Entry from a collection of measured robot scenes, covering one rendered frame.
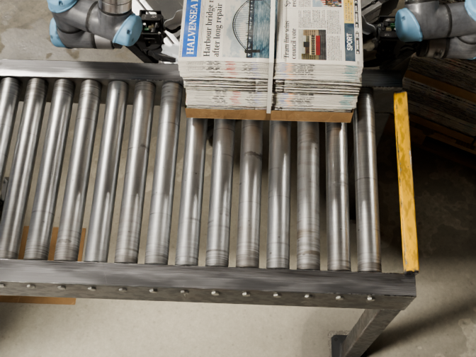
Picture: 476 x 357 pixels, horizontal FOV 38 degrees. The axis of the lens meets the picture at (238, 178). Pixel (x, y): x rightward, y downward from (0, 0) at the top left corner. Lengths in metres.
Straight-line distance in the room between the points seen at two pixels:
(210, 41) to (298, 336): 1.13
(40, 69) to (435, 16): 0.92
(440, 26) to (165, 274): 0.81
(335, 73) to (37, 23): 1.67
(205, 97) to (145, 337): 0.98
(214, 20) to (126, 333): 1.16
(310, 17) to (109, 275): 0.68
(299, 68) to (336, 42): 0.09
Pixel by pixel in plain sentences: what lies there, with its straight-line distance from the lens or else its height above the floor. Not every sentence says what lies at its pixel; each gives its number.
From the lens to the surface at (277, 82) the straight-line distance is 1.44.
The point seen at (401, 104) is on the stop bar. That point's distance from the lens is 1.62.
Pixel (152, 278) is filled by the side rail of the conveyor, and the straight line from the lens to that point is 1.45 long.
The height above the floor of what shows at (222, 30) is 1.03.
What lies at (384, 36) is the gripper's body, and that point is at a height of 0.86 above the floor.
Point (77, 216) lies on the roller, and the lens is 1.53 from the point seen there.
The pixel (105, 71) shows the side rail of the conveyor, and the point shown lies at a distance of 1.68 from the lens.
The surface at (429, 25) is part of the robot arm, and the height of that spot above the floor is 0.94.
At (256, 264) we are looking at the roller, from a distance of 1.45.
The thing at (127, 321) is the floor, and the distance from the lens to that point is 2.27.
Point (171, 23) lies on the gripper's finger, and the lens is 1.73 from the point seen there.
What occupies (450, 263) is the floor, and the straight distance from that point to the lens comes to 2.38.
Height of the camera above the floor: 2.18
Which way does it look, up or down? 66 degrees down
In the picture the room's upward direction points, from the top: 2 degrees counter-clockwise
